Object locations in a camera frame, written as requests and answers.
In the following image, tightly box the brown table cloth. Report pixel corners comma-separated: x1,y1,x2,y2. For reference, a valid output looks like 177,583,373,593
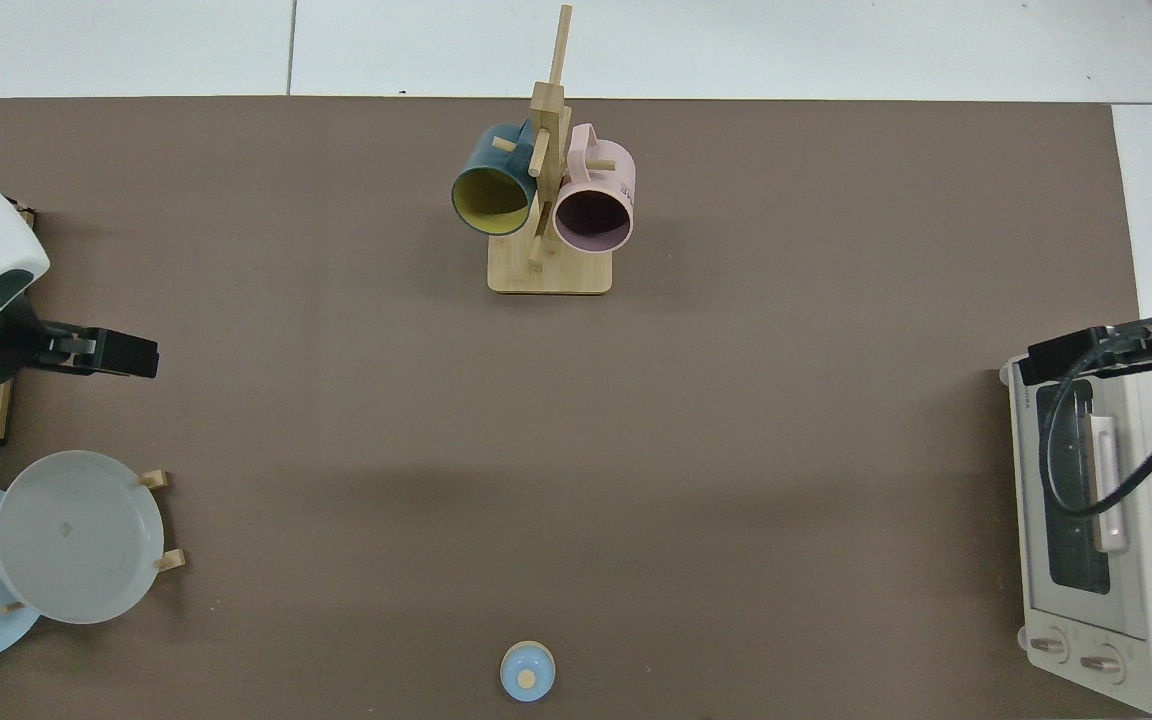
0,96,1142,720

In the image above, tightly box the wooden plate rack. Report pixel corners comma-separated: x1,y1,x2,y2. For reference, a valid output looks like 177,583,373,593
0,470,187,614

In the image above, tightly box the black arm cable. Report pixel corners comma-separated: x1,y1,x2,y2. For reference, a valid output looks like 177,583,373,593
1039,316,1152,518

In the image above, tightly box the pink mug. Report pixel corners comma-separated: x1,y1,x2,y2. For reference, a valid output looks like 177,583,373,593
552,123,636,254

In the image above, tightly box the wooden cup stand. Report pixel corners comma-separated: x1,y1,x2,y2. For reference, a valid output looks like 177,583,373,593
488,5,614,296

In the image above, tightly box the pale toaster oven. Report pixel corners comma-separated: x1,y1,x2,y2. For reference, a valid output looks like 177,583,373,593
999,350,1152,716

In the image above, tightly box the dark teal mug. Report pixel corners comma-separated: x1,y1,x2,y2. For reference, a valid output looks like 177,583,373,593
451,122,539,238

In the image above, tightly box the grey plate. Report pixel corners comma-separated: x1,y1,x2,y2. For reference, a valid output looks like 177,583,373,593
0,450,165,626

